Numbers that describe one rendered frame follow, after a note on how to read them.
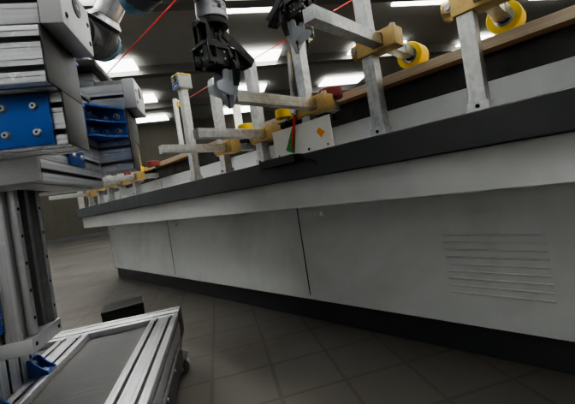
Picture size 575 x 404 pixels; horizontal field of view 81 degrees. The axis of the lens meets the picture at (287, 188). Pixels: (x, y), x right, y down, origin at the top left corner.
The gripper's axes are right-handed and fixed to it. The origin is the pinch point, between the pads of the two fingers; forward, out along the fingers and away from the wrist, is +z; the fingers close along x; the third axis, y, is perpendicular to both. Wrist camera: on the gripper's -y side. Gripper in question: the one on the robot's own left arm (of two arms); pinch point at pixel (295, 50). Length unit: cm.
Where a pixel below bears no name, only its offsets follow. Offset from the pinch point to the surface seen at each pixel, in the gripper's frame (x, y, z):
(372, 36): 0.5, 25.2, 6.4
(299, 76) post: 6.1, -5.0, 5.6
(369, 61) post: 6.1, 20.2, 10.0
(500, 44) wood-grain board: 23, 47, 13
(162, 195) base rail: 4, -112, 35
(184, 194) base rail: 4, -88, 36
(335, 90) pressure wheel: 14.5, 2.3, 11.6
